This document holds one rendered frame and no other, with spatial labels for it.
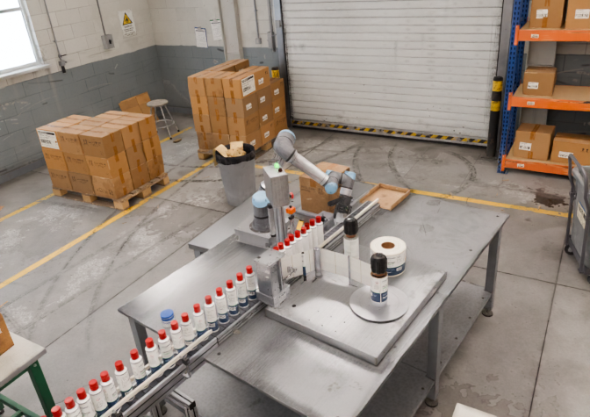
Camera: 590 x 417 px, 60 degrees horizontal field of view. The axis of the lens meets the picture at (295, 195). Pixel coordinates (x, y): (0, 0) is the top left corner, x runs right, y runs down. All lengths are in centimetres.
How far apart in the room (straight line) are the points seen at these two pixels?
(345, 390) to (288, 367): 30
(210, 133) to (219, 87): 69
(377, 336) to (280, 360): 48
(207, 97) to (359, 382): 511
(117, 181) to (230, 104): 173
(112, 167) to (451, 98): 426
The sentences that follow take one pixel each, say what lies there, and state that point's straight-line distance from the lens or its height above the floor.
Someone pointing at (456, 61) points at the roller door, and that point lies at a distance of 696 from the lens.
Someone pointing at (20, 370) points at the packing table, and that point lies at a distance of 310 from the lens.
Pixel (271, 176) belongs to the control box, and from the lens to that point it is 279.
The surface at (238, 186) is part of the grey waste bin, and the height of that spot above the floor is 26.
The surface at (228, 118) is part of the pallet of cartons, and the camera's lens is 684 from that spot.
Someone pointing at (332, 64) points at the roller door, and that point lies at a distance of 756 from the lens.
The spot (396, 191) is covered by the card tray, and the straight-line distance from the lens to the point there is 402.
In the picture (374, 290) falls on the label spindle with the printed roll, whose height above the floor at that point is 99.
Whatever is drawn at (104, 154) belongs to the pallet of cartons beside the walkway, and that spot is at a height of 70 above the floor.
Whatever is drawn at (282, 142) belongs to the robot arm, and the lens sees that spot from 316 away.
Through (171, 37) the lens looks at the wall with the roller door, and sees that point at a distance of 938.
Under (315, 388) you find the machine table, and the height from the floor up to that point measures 83.
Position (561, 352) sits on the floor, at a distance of 403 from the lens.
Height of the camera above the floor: 260
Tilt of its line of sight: 26 degrees down
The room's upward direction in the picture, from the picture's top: 5 degrees counter-clockwise
